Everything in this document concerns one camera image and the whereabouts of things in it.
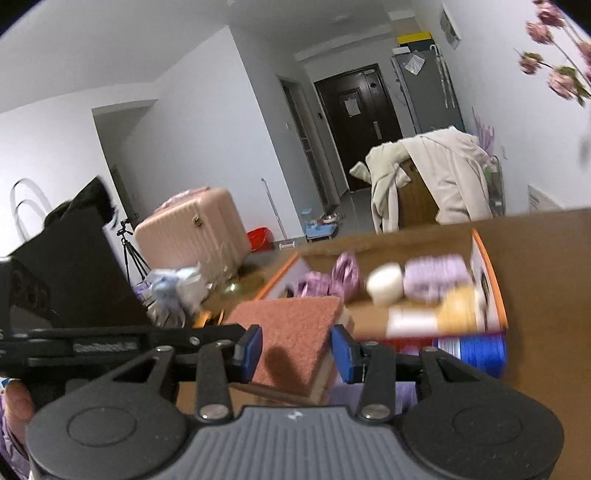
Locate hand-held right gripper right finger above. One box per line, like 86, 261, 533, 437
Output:
331, 324, 488, 422

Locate crumpled white plastic bag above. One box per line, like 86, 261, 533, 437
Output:
148, 263, 208, 319

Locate pink sponge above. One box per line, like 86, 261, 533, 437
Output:
224, 295, 354, 404

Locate yellow box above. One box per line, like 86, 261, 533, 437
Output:
394, 32, 432, 47

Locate wall electrical panel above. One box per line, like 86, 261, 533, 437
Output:
438, 4, 462, 49

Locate interior doorway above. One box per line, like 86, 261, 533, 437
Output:
279, 76, 331, 208

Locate mop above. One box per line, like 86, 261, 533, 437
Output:
261, 178, 296, 250

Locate pet bowls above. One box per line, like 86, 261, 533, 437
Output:
302, 210, 342, 241

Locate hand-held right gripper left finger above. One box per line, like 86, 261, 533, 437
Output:
106, 324, 264, 422

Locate white folded umbrella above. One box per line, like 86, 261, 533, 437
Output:
431, 44, 451, 109

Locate purple flower bunch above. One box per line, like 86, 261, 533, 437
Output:
473, 108, 497, 158

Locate pink dried flowers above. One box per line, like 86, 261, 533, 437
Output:
515, 0, 591, 107

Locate white and yellow plush toy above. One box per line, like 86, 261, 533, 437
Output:
385, 284, 490, 337

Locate white sponge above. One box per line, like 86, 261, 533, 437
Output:
367, 263, 407, 305

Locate person's left forearm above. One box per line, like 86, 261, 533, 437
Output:
0, 422, 31, 480

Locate black cloth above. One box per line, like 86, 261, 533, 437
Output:
44, 176, 116, 227

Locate black paper bag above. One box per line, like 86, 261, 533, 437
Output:
0, 178, 148, 329

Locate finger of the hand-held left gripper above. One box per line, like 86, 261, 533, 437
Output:
69, 323, 247, 371

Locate person's left hand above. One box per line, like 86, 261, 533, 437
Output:
0, 381, 37, 446

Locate grey refrigerator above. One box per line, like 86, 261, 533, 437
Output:
392, 44, 465, 134

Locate red cardboard box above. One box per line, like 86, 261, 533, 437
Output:
254, 228, 509, 352

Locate lilac fluffy headband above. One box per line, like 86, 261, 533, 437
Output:
404, 254, 474, 305

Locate black tripod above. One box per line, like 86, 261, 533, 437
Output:
115, 220, 151, 282

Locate purple satin bow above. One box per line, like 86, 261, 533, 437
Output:
295, 251, 365, 301

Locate pink suitcase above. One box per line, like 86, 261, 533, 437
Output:
134, 187, 252, 282

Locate beige coat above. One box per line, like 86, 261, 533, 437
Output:
349, 128, 492, 234

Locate red bucket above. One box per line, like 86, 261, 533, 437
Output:
246, 227, 273, 252

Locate dark entrance door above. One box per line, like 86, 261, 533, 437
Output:
314, 65, 402, 192

